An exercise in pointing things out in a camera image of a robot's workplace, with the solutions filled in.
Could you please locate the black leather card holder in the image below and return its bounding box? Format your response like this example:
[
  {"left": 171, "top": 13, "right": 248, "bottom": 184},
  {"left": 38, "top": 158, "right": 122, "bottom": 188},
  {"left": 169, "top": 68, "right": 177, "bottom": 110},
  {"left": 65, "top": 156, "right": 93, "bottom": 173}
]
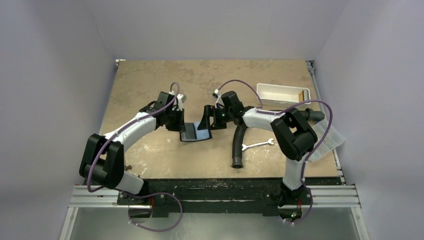
[{"left": 180, "top": 121, "right": 213, "bottom": 143}]

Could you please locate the gold credit card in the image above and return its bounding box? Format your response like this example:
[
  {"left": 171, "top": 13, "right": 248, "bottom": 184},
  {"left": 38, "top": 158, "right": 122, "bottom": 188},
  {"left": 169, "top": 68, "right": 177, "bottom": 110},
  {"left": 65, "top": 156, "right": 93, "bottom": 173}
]
[{"left": 298, "top": 91, "right": 305, "bottom": 103}]

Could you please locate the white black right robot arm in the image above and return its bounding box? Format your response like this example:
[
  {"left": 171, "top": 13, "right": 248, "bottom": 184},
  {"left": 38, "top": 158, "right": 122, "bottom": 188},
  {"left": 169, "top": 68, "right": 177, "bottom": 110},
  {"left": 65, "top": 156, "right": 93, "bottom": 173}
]
[{"left": 194, "top": 90, "right": 325, "bottom": 204}]

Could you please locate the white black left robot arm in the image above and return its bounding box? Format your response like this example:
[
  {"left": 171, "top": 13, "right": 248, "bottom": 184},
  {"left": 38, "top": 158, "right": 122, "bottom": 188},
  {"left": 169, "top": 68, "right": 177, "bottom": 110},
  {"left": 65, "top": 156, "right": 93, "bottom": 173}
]
[{"left": 79, "top": 91, "right": 187, "bottom": 205}]

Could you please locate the silver open-end wrench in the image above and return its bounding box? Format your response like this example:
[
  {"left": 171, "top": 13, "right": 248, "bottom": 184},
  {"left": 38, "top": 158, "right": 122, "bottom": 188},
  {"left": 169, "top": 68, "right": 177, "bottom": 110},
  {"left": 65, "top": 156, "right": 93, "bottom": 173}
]
[{"left": 241, "top": 138, "right": 275, "bottom": 152}]

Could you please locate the white plastic tray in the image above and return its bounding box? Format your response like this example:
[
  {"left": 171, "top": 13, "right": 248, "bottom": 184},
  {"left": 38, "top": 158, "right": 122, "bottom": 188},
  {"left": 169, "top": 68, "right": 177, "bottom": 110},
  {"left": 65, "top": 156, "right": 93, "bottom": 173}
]
[{"left": 256, "top": 83, "right": 311, "bottom": 108}]

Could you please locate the clear plastic organizer box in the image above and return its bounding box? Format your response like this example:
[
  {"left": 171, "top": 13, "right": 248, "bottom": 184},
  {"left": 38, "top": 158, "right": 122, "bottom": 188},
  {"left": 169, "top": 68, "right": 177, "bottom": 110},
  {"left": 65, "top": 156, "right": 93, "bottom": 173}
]
[{"left": 308, "top": 119, "right": 346, "bottom": 162}]

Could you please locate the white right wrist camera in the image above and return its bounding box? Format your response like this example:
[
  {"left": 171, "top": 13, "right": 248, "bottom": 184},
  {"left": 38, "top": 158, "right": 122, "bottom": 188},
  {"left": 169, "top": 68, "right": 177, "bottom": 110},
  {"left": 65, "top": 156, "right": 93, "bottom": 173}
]
[{"left": 212, "top": 89, "right": 224, "bottom": 109}]

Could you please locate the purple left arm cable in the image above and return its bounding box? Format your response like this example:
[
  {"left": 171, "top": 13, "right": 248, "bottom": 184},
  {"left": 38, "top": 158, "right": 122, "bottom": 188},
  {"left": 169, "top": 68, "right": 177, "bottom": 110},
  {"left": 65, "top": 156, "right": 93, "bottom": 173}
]
[{"left": 86, "top": 82, "right": 184, "bottom": 233}]

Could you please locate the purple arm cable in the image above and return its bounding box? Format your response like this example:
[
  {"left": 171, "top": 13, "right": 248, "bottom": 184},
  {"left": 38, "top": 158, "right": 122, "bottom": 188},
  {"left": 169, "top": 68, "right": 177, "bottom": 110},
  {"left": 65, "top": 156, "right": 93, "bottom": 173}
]
[
  {"left": 214, "top": 79, "right": 334, "bottom": 226},
  {"left": 86, "top": 82, "right": 184, "bottom": 233}
]

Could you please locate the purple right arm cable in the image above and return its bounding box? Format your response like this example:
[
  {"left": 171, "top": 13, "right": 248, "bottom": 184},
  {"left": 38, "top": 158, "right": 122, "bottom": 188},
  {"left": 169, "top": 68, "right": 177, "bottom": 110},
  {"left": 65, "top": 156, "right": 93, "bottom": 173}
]
[{"left": 214, "top": 79, "right": 334, "bottom": 226}]

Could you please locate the grey corrugated hose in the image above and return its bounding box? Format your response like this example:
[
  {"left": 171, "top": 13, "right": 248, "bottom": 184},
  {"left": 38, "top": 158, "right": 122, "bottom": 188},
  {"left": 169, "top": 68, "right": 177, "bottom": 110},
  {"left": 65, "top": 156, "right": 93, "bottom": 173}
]
[{"left": 231, "top": 108, "right": 326, "bottom": 170}]

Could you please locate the black aluminium base frame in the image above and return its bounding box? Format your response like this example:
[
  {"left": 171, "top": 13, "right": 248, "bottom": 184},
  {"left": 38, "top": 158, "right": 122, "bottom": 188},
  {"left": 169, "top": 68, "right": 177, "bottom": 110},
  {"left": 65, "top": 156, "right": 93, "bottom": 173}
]
[{"left": 69, "top": 178, "right": 360, "bottom": 220}]

